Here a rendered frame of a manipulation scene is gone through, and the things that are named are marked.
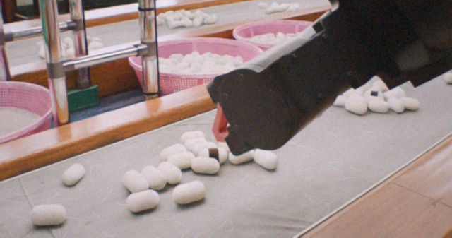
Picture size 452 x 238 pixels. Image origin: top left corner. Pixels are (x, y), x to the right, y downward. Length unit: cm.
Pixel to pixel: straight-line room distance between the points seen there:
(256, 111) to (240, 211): 23
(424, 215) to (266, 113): 25
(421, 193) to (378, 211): 6
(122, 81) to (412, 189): 68
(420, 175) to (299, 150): 17
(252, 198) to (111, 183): 16
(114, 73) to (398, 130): 58
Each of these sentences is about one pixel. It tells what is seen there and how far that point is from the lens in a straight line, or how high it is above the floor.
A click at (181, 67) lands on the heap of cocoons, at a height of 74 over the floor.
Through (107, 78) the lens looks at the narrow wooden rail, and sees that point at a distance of 103.
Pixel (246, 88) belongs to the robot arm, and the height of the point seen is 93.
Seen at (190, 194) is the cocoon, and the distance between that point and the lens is 52.
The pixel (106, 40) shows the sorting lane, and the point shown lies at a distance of 123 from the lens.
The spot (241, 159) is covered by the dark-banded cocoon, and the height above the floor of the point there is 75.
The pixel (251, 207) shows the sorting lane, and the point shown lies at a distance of 53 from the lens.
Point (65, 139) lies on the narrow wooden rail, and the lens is 65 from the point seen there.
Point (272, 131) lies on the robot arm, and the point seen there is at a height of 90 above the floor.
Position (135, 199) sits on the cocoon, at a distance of 51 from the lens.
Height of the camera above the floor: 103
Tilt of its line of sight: 22 degrees down
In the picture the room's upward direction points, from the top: straight up
